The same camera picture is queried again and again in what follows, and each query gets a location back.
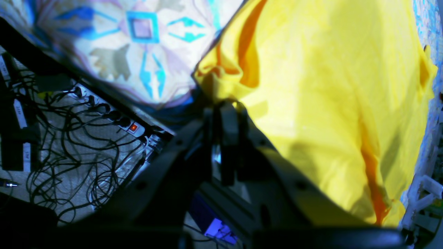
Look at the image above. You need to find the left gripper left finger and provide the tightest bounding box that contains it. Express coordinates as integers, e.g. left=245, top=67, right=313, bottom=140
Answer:
left=55, top=101, right=239, bottom=249

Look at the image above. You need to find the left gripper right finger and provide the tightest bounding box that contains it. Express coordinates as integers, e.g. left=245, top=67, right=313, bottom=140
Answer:
left=201, top=102, right=405, bottom=249

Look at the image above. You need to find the yellow T-shirt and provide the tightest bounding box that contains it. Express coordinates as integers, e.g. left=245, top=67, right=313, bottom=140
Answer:
left=195, top=0, right=438, bottom=227

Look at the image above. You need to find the blue lit device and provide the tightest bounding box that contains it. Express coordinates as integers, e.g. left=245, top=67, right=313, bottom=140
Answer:
left=188, top=194, right=238, bottom=246

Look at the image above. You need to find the white power strip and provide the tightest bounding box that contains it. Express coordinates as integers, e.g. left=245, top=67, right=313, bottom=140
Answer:
left=64, top=84, right=146, bottom=138

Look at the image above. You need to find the black power adapter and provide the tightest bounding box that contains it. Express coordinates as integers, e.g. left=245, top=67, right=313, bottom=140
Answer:
left=0, top=53, right=41, bottom=172

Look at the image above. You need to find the patterned blue tablecloth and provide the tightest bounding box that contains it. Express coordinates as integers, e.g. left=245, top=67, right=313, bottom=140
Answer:
left=1, top=0, right=243, bottom=110

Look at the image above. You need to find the orange handled screwdriver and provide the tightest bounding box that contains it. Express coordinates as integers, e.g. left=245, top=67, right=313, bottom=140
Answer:
left=0, top=178, right=20, bottom=188

